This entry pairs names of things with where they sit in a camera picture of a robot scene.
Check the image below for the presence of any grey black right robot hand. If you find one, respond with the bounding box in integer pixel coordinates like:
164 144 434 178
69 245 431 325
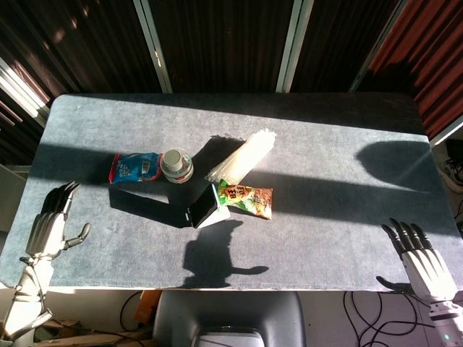
375 217 459 304

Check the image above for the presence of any grey black left robot hand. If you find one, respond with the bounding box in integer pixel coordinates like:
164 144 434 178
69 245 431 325
25 180 92 260

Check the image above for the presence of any black smartphone light blue frame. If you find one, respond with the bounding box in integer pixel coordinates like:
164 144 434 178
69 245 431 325
187 183 219 230

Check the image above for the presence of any white folding phone stand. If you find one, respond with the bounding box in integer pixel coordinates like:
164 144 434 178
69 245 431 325
184 184 232 229

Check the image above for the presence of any grey cabinet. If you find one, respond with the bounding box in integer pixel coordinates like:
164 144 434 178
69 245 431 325
0 164 30 232

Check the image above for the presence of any blue snack bag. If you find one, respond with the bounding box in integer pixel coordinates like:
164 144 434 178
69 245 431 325
108 152 164 185

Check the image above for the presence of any brown cardboard sheet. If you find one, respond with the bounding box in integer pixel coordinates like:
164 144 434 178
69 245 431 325
35 317 156 347

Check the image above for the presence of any blue-grey table cloth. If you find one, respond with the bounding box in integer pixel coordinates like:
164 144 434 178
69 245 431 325
0 93 463 292

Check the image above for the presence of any orange box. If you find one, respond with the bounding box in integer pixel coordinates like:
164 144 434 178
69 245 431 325
135 288 162 326

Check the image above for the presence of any clear plastic jar white label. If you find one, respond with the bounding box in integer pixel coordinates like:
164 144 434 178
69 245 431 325
160 147 195 184

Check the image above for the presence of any green orange snack bag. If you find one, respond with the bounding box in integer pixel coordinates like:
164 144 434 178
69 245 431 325
216 179 274 220

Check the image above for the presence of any grey robot torso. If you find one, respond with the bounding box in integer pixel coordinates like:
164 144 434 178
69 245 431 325
153 291 307 347

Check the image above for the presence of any clear bag of white noodles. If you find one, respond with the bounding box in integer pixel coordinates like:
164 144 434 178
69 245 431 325
204 130 278 184

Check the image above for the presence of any reddish brown curtain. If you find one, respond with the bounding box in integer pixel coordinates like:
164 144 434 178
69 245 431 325
365 0 463 142

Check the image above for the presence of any dark brown curtain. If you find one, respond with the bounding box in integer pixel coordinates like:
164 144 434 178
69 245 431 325
0 0 399 166

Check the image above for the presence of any black floor cable bundle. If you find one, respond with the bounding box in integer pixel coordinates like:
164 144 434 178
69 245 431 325
341 291 437 347

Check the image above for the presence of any black thin floor cable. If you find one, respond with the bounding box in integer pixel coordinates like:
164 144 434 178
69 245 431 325
119 291 143 333

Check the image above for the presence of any white window frame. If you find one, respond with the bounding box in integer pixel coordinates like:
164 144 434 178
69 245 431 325
0 57 50 120

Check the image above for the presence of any white frame post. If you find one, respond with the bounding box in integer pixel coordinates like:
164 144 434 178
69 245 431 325
275 0 312 94
132 0 174 94
349 0 409 91

